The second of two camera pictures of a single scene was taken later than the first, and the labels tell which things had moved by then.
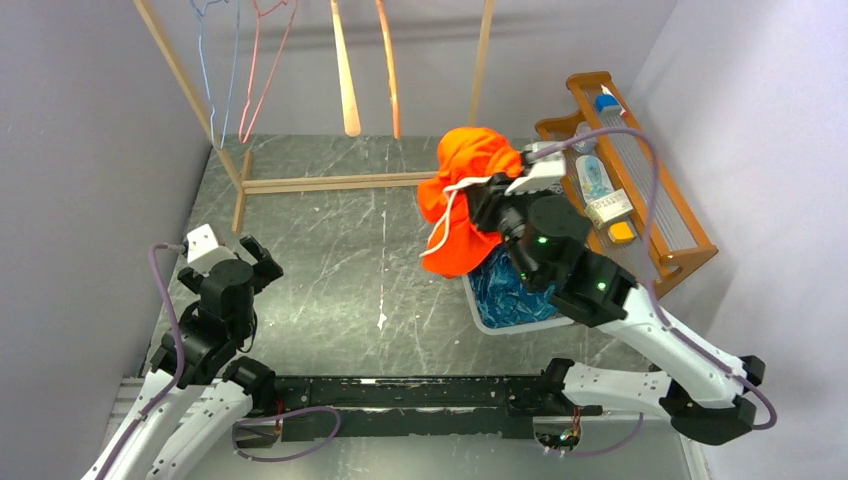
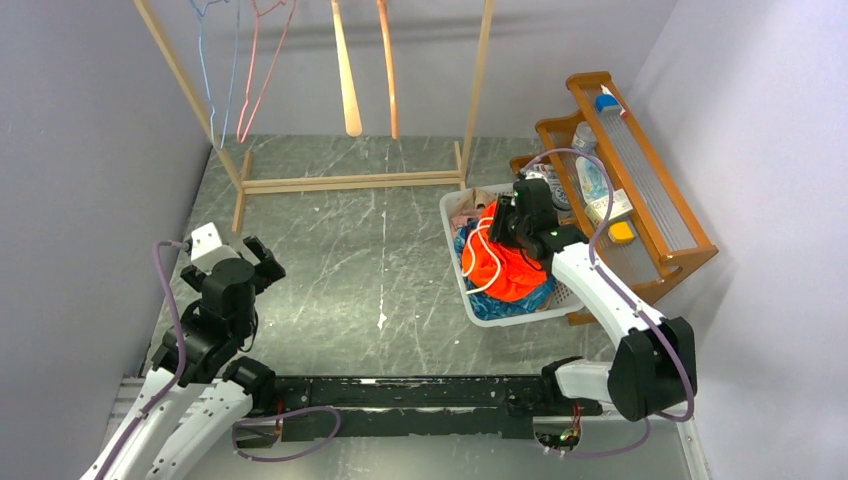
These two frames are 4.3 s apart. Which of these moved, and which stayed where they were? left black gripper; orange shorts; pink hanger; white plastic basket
Moved: orange shorts; white plastic basket
Stayed: left black gripper; pink hanger
